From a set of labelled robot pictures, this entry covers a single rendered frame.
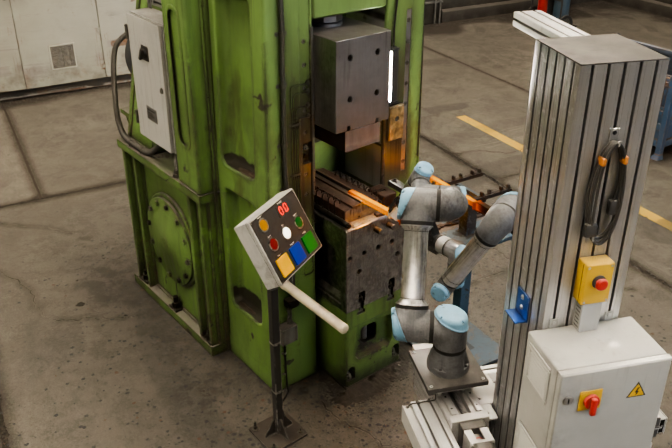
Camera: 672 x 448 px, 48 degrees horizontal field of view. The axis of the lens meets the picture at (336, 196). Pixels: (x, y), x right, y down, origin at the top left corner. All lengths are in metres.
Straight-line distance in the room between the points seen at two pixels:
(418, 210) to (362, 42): 0.87
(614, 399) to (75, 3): 6.86
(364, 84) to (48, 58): 5.42
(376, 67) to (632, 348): 1.61
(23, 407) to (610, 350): 2.84
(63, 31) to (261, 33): 5.32
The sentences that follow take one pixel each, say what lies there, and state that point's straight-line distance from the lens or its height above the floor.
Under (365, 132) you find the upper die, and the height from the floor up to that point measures 1.33.
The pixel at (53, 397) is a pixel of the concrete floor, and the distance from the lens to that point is 4.14.
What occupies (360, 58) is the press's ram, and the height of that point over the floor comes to 1.67.
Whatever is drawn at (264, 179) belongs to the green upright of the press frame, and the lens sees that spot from 3.30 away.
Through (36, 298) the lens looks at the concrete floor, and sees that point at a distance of 4.92.
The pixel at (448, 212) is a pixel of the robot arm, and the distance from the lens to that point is 2.66.
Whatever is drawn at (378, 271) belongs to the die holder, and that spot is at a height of 0.63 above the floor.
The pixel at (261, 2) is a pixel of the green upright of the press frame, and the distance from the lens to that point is 3.05.
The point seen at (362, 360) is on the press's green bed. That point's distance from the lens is 3.91.
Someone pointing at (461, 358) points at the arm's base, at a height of 0.89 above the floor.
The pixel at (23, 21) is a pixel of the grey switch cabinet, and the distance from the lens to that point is 8.17.
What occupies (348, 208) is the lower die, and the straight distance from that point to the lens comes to 3.46.
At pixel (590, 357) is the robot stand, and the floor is 1.23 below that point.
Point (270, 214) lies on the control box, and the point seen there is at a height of 1.18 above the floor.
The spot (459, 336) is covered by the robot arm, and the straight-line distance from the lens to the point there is 2.68.
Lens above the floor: 2.58
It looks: 27 degrees down
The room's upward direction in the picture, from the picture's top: straight up
